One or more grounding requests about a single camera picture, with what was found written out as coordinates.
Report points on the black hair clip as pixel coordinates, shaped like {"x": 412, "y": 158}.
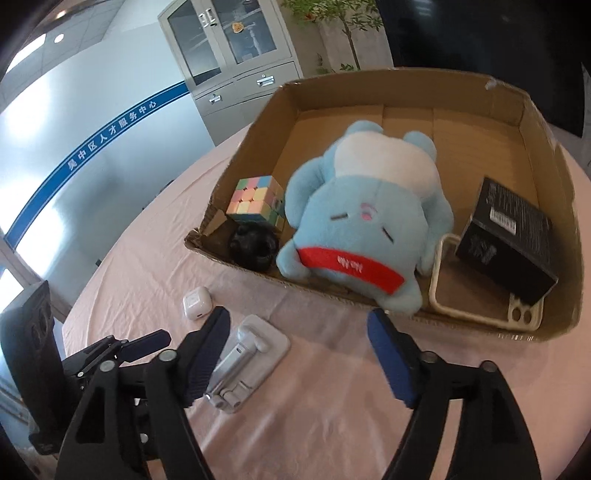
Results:
{"x": 251, "y": 244}

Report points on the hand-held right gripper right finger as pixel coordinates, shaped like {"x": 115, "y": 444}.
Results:
{"x": 392, "y": 360}

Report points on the white earbud case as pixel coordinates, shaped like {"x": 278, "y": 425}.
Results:
{"x": 197, "y": 302}

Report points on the white folding phone stand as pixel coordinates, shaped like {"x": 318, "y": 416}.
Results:
{"x": 263, "y": 341}

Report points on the black flat television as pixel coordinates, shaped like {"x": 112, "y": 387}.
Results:
{"x": 461, "y": 32}

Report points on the white clear phone case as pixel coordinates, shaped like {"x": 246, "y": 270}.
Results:
{"x": 524, "y": 318}

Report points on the brown cardboard box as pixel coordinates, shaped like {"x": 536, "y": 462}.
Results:
{"x": 461, "y": 129}

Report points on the grey glass-door cabinet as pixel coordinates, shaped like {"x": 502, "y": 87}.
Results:
{"x": 240, "y": 92}

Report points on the blue plush toy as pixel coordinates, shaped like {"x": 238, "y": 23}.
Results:
{"x": 360, "y": 207}

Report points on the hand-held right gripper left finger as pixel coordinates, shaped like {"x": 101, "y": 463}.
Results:
{"x": 207, "y": 360}

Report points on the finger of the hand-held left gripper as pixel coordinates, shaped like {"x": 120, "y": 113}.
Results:
{"x": 147, "y": 344}

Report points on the pastel puzzle cube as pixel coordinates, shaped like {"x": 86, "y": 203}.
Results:
{"x": 251, "y": 198}

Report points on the black product box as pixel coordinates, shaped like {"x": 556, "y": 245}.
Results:
{"x": 503, "y": 240}

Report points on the leafy plant in beige planter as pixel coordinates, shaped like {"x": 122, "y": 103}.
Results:
{"x": 352, "y": 41}

